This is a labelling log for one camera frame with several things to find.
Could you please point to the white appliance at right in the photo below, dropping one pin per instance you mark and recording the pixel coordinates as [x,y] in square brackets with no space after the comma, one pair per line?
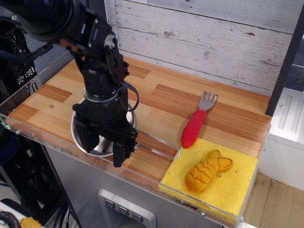
[282,157]

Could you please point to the stainless steel cabinet with dispenser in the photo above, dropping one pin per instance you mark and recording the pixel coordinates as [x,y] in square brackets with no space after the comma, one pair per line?
[103,196]

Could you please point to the black equipment rack with cables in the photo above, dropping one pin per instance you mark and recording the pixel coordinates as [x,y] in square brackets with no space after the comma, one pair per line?
[24,163]

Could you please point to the small stainless steel pot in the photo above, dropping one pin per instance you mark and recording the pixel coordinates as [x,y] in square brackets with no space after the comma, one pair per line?
[145,141]

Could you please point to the red handled metal fork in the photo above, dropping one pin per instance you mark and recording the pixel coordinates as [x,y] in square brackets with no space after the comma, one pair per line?
[192,129]

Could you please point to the yellow cloth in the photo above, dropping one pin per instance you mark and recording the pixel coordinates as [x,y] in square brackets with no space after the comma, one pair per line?
[226,195]

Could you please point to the orange plush shrimp toy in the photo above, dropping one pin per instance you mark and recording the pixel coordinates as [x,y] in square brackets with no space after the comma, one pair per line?
[200,175]

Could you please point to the clear acrylic table guard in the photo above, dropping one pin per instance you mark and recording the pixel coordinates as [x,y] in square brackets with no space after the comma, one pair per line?
[168,95]

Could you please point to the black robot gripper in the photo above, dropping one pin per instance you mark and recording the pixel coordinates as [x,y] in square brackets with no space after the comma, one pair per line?
[113,120]

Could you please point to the dark right support post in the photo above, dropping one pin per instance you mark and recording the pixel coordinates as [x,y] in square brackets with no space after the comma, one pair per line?
[287,63]

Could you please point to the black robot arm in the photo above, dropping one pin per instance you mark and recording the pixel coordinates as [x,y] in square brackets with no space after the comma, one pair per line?
[69,24]

